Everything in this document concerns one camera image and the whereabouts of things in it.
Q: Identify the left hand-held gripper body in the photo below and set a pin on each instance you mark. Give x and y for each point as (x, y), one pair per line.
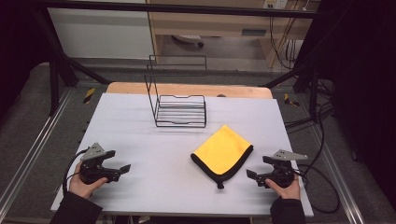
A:
(93, 171)

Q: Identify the white cabinet panel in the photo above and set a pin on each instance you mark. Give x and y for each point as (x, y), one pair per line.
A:
(99, 34)

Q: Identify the white wall socket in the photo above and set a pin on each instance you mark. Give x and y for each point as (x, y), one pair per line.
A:
(275, 3)

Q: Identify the wooden table board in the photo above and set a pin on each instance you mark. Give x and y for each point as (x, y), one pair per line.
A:
(186, 88)

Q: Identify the black metal frame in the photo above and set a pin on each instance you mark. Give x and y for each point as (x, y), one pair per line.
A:
(54, 71)

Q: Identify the yellow black tape strip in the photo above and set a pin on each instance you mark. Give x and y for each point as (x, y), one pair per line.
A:
(290, 100)
(89, 95)

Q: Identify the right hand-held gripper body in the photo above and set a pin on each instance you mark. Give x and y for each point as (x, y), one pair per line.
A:
(281, 175)

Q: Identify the office chair wheel base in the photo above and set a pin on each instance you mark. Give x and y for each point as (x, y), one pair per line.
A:
(188, 39)

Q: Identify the light wooden desk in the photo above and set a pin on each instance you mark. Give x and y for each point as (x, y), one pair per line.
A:
(218, 21)

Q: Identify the person's right hand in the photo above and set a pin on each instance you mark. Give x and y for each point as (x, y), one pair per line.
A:
(289, 193)

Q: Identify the yellow cloth with black edge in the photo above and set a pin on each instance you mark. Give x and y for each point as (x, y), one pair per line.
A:
(222, 152)

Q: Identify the person's left hand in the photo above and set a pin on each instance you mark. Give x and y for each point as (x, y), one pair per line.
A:
(81, 188)

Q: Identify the aluminium floor rail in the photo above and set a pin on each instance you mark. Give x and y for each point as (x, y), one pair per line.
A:
(34, 146)
(337, 174)

